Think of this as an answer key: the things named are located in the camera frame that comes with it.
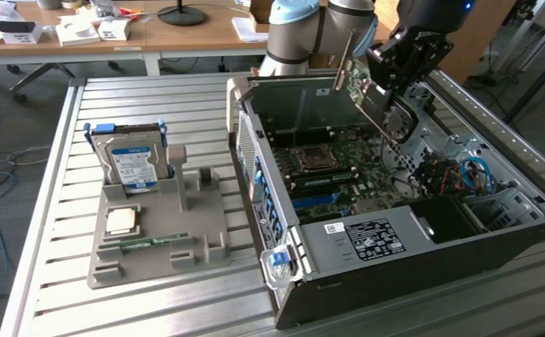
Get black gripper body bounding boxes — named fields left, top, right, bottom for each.
left=389, top=0, right=479, bottom=53

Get green graphics card with fan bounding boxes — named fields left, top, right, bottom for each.
left=332, top=28, right=417, bottom=144

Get wooden cabinet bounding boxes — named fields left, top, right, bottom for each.
left=373, top=0, right=520, bottom=85

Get metal CPU socket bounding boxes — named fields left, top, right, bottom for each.
left=288, top=143, right=343, bottom=173

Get white paper stack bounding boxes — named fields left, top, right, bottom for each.
left=232, top=16, right=269, bottom=44

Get brown cardboard box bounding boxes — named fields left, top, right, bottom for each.
left=248, top=0, right=276, bottom=25

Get green motherboard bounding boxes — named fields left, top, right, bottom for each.
left=267, top=126, right=415, bottom=225

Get green installed RAM stick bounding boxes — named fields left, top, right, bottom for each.
left=295, top=170, right=361, bottom=189

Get blue expansion slot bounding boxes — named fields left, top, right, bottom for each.
left=293, top=192, right=343, bottom=209

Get silver disk bay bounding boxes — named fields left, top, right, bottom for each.
left=461, top=187, right=545, bottom=232

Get black round lamp base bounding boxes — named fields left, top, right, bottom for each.
left=156, top=0, right=207, bottom=27

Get grey power supply unit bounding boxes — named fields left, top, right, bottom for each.
left=297, top=205, right=436, bottom=275

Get small white box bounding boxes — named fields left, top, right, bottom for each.
left=97, top=19, right=132, bottom=42

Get blue case release latch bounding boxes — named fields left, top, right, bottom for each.
left=259, top=245, right=301, bottom=291

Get black open PC case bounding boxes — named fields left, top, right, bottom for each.
left=225, top=64, right=545, bottom=331

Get hard disk in blue carrier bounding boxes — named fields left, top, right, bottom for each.
left=83, top=121, right=168, bottom=194

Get grey parts rack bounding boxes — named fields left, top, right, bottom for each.
left=87, top=145, right=232, bottom=289

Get flat white box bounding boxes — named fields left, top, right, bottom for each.
left=55, top=24, right=101, bottom=47

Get white tape roll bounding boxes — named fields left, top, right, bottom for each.
left=61, top=19, right=96, bottom=38

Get green RAM stick on rack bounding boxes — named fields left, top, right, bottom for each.
left=99, top=233, right=193, bottom=250

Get silver CPU chip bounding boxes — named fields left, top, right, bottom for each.
left=105, top=206, right=139, bottom=237

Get wooden desk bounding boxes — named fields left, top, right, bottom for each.
left=0, top=0, right=403, bottom=77

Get white box with black lid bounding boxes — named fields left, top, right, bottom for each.
left=0, top=20, right=44, bottom=45

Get red black power wires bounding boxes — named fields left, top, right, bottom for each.
left=421, top=161, right=471, bottom=197

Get blue data wire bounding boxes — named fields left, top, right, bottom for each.
left=459, top=157, right=499, bottom=196

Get white floor cable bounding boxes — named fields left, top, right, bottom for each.
left=0, top=145, right=52, bottom=166

